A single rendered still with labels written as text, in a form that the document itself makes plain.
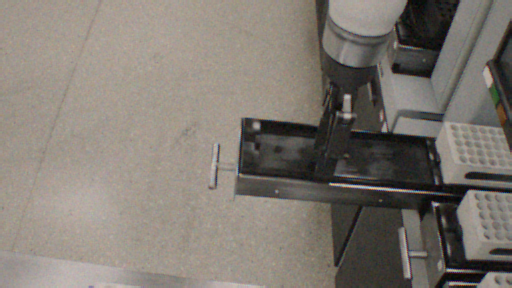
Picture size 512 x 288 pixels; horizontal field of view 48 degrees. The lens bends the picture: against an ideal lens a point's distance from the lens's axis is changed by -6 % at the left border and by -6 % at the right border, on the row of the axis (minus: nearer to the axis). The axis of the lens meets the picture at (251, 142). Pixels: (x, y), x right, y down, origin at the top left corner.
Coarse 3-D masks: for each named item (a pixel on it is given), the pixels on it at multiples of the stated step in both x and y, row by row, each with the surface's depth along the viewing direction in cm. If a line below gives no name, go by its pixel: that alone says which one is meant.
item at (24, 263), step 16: (0, 256) 80; (16, 256) 80; (32, 256) 81; (0, 272) 78; (16, 272) 79; (32, 272) 79; (48, 272) 79; (64, 272) 80; (80, 272) 80; (96, 272) 80; (112, 272) 81; (128, 272) 81; (144, 272) 81
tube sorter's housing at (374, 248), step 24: (504, 0) 95; (504, 24) 94; (480, 48) 104; (480, 72) 103; (456, 96) 114; (480, 96) 103; (408, 120) 121; (456, 120) 113; (480, 120) 106; (360, 216) 145; (384, 216) 125; (408, 216) 109; (360, 240) 143; (384, 240) 123; (408, 240) 107; (360, 264) 140; (384, 264) 121
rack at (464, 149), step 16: (448, 128) 101; (464, 128) 103; (480, 128) 103; (496, 128) 103; (448, 144) 99; (464, 144) 100; (480, 144) 100; (496, 144) 100; (448, 160) 98; (464, 160) 98; (480, 160) 98; (496, 160) 97; (448, 176) 98; (464, 176) 102; (480, 176) 102; (496, 176) 103
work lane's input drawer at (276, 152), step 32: (256, 128) 103; (288, 128) 106; (256, 160) 98; (288, 160) 101; (352, 160) 102; (384, 160) 103; (416, 160) 104; (256, 192) 100; (288, 192) 100; (320, 192) 99; (352, 192) 99; (384, 192) 99; (416, 192) 99; (448, 192) 99
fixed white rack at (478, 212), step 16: (480, 192) 92; (496, 192) 92; (464, 208) 92; (480, 208) 91; (496, 208) 90; (464, 224) 91; (480, 224) 88; (496, 224) 89; (464, 240) 91; (480, 240) 86; (496, 240) 86; (480, 256) 88; (496, 256) 88
